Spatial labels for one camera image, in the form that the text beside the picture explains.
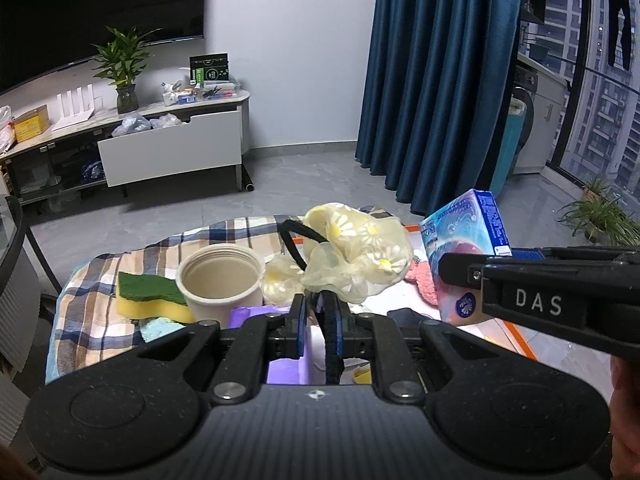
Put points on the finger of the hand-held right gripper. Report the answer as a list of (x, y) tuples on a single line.
[(460, 270)]

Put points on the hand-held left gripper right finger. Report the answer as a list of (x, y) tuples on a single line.
[(341, 332)]

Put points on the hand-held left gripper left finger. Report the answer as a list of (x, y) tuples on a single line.
[(299, 331)]

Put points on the blue tissue pack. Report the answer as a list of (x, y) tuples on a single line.
[(465, 230)]

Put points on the daisy print yellow hair band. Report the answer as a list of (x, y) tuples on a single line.
[(360, 245)]

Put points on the person's right hand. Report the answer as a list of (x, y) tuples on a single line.
[(627, 410)]

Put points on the pink fuzzy cloth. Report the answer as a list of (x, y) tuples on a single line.
[(425, 282)]

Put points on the dark blue cloth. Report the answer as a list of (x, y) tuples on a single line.
[(407, 316)]

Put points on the balcony potted plant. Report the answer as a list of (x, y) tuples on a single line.
[(600, 215)]

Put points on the white paper cup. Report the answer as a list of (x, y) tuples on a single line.
[(220, 310)]

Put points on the teal cover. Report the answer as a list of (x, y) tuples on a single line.
[(512, 145)]

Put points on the light blue cloth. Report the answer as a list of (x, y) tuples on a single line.
[(160, 329)]

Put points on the yellow green sponge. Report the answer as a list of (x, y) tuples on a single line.
[(145, 305)]

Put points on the black roll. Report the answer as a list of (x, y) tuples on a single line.
[(248, 180)]

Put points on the white washing machine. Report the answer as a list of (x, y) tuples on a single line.
[(545, 110)]

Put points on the blue curtain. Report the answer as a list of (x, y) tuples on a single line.
[(440, 85)]

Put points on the plaid blanket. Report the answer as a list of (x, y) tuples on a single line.
[(100, 280)]

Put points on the white television stand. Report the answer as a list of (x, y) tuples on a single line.
[(244, 125)]

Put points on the white drawer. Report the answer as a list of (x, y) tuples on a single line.
[(170, 150)]

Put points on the grey plastic bag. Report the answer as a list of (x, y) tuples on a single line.
[(165, 121), (131, 125)]

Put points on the clear plastic container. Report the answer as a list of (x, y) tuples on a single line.
[(200, 95)]

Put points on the green black box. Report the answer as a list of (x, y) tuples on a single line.
[(210, 70)]

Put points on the hanging dark garment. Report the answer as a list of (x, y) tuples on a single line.
[(617, 15)]

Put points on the grey ribbed stool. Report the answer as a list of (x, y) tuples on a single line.
[(20, 320)]

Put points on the glass table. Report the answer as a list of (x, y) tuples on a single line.
[(15, 230)]

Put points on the white router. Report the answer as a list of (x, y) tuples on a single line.
[(75, 117)]

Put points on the potted bamboo plant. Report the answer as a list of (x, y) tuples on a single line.
[(122, 60)]

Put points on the yellow cardboard box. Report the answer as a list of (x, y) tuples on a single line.
[(31, 127)]

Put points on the white plastic bag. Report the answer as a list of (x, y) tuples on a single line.
[(5, 130)]

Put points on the wall-mounted television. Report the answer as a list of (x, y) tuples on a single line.
[(100, 5)]

